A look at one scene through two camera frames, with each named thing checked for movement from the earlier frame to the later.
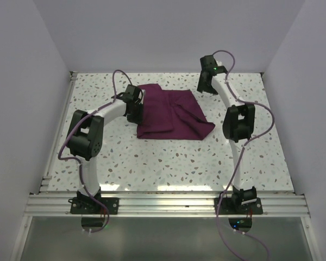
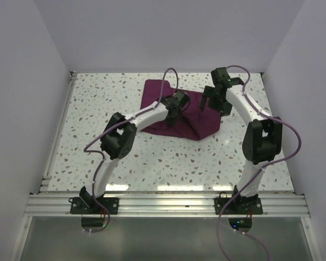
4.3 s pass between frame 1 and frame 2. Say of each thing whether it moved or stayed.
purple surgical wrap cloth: moved
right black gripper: moved
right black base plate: stayed
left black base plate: stayed
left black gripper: moved
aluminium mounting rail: stayed
